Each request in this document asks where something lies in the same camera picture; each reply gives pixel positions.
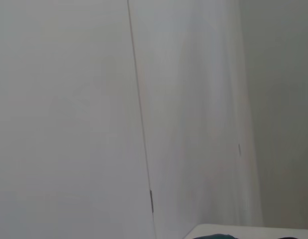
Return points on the dark teal fabric bag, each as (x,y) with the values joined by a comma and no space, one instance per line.
(218,236)

